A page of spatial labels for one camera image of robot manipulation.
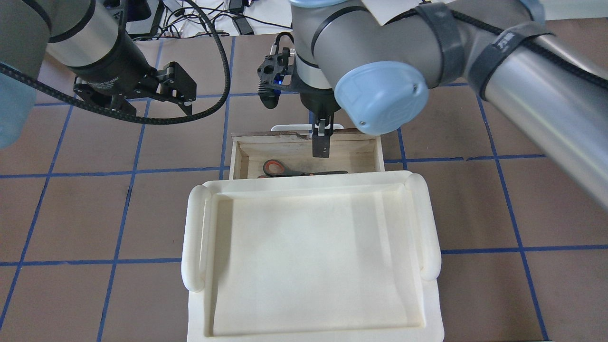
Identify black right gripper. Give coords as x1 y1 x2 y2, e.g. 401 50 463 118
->
300 91 341 158

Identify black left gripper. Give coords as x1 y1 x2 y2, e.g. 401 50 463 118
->
73 33 196 118

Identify light wooden drawer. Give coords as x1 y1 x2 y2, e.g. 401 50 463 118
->
229 129 386 180

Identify grey orange scissors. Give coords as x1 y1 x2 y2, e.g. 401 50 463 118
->
257 159 348 178

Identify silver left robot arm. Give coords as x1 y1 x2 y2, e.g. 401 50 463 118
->
1 0 196 148

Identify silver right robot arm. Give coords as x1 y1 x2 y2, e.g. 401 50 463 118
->
290 0 608 207

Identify white plastic tray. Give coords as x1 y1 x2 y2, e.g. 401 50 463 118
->
181 171 445 342

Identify black braided cable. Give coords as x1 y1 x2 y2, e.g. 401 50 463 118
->
0 0 232 127

